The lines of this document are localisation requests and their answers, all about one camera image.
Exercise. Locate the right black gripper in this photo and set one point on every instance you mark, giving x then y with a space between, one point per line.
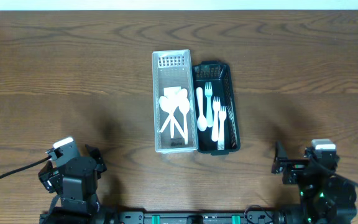
296 167

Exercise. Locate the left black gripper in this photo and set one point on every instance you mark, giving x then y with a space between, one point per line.
51 175

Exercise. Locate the white plastic fork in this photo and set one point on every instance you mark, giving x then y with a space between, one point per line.
222 118
216 107

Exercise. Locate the white plastic spoon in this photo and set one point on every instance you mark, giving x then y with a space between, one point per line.
173 108
165 105
181 94
184 107
201 121

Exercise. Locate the white plastic utensil handle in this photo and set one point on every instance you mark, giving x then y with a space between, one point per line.
208 91

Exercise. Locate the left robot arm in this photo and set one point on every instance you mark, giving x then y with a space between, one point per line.
74 178

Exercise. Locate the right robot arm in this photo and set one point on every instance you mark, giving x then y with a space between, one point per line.
325 197

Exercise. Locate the dark green plastic basket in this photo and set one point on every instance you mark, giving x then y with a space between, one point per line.
218 131

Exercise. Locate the clear plastic basket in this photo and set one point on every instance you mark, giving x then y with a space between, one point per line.
172 68

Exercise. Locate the black rail with clamps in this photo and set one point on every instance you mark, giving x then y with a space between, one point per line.
252 214

